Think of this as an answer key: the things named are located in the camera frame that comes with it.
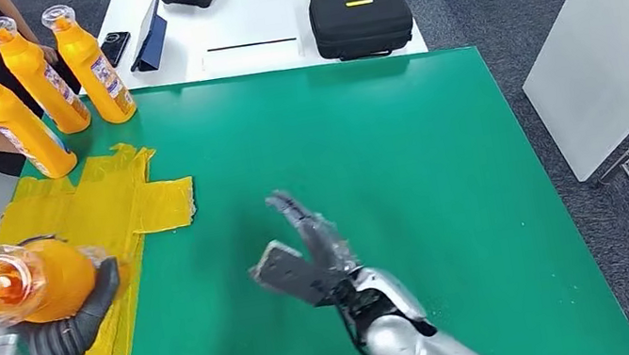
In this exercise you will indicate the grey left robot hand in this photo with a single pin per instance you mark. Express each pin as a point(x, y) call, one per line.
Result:
point(105, 294)

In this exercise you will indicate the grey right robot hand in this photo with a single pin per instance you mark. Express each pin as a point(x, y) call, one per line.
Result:
point(324, 241)

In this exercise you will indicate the person's left hand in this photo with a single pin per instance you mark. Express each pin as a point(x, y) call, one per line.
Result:
point(51, 55)

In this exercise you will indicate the orange bottle with clear cap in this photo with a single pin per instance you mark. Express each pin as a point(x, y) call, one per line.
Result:
point(63, 282)
point(89, 63)
point(36, 72)
point(19, 128)

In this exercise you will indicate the black smartphone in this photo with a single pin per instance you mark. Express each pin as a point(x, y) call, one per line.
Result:
point(116, 49)

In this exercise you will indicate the person's left forearm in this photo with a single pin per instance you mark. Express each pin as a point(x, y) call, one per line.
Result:
point(18, 18)

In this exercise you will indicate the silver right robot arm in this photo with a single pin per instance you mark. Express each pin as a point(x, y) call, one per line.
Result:
point(417, 349)

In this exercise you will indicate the yellow tape patch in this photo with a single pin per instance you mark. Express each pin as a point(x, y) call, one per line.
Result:
point(122, 200)

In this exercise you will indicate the tablet with blue cover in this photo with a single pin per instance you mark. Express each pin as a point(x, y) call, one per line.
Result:
point(153, 42)

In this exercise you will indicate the thin black stick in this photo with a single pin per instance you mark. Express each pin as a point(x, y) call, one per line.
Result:
point(252, 44)

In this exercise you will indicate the black zipper case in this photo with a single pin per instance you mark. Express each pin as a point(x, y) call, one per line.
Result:
point(361, 22)

